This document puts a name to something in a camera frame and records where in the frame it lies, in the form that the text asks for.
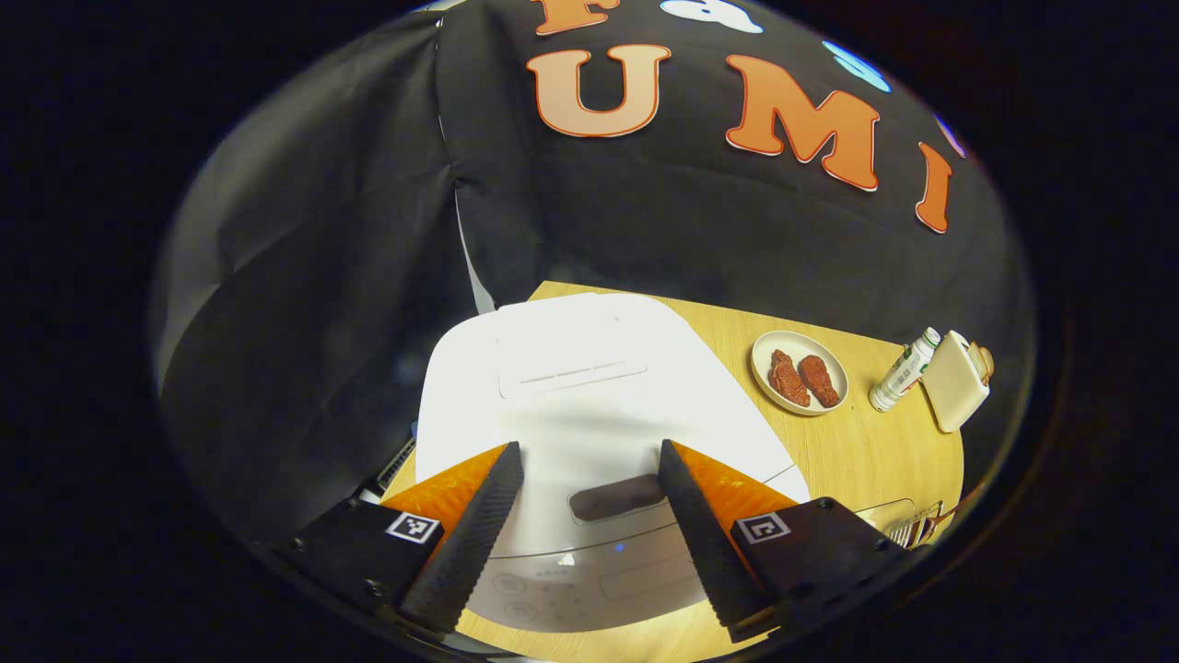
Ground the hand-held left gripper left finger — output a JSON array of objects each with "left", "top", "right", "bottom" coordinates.
[{"left": 275, "top": 440, "right": 527, "bottom": 644}]

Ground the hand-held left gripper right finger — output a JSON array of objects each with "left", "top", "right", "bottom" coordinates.
[{"left": 656, "top": 438, "right": 914, "bottom": 645}]

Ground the white rice cooker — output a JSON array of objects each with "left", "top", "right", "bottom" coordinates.
[{"left": 414, "top": 292, "right": 812, "bottom": 635}]

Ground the wire chopstick holder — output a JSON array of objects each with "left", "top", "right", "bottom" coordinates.
[{"left": 883, "top": 501, "right": 946, "bottom": 550}]

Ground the grey ribbed object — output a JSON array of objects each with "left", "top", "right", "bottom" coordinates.
[{"left": 377, "top": 436, "right": 418, "bottom": 494}]

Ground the clear glass dish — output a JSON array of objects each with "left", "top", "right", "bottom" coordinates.
[{"left": 851, "top": 496, "right": 923, "bottom": 545}]

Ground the red meat piece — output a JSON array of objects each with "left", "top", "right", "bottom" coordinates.
[
  {"left": 768, "top": 348, "right": 812, "bottom": 409},
  {"left": 797, "top": 354, "right": 843, "bottom": 409}
]

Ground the beige round plate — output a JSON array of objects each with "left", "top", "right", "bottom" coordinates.
[{"left": 750, "top": 330, "right": 850, "bottom": 418}]

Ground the white drink bottle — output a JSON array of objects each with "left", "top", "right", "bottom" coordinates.
[{"left": 868, "top": 326, "right": 943, "bottom": 413}]

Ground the white toaster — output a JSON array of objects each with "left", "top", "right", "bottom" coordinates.
[{"left": 920, "top": 330, "right": 995, "bottom": 435}]

